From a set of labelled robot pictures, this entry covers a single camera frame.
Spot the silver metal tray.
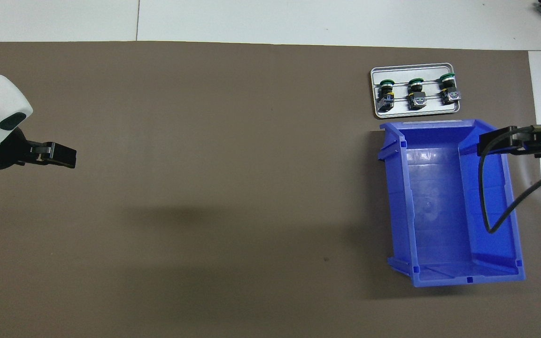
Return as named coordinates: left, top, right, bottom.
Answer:
left=370, top=63, right=461, bottom=118

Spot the brown table mat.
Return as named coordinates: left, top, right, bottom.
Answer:
left=0, top=41, right=541, bottom=338

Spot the green push button switch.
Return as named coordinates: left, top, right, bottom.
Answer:
left=407, top=77, right=428, bottom=111
left=377, top=79, right=396, bottom=113
left=440, top=73, right=462, bottom=105

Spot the blue plastic storage bin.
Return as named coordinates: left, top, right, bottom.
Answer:
left=378, top=118, right=526, bottom=288

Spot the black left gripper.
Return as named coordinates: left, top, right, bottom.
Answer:
left=0, top=127, right=77, bottom=171

